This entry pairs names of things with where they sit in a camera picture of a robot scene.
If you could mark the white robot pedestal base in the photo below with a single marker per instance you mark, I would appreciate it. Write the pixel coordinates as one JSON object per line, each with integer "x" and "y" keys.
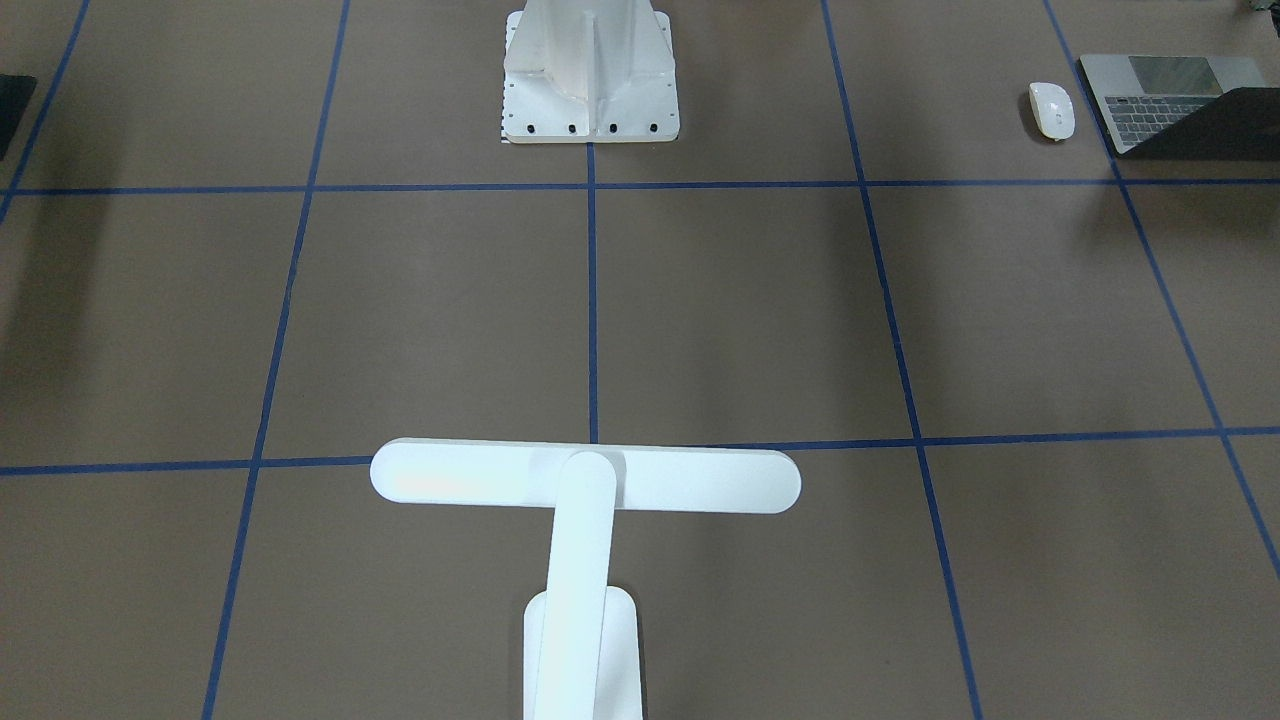
{"x": 589, "y": 72}

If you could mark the black mouse pad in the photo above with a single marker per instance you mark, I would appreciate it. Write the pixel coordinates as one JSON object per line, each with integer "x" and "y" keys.
{"x": 16, "y": 92}

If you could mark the white desk lamp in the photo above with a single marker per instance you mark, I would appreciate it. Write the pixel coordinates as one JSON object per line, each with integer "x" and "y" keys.
{"x": 582, "y": 651}

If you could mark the grey laptop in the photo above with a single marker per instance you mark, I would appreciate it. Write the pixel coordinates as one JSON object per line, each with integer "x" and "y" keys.
{"x": 1183, "y": 108}

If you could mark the white computer mouse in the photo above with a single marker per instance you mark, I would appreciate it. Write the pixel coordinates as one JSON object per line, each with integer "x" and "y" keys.
{"x": 1052, "y": 110}

